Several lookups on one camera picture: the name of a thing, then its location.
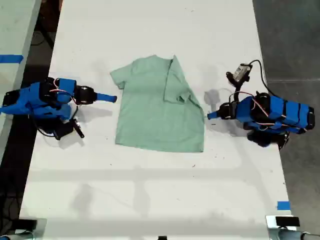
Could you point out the small black table clip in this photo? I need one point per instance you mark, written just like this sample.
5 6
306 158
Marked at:
162 238

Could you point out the grey black camera box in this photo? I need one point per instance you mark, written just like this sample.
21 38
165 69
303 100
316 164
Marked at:
243 72

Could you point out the short black camera stalk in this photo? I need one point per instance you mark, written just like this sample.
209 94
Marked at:
78 128

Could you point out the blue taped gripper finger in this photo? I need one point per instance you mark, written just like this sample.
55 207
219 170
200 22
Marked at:
214 115
106 97

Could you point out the black camera box white label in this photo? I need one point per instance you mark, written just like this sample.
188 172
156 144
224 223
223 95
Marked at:
62 131

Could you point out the long blue tape strip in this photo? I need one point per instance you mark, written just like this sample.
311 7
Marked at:
11 58

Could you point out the small blue tape square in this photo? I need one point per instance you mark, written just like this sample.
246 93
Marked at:
283 205

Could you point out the pale green t-shirt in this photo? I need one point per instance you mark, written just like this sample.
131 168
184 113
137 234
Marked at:
160 120

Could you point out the black box on metal clamp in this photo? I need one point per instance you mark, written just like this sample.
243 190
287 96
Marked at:
286 221
25 224

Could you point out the curved black camera stalk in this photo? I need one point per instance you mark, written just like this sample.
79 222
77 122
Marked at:
236 85

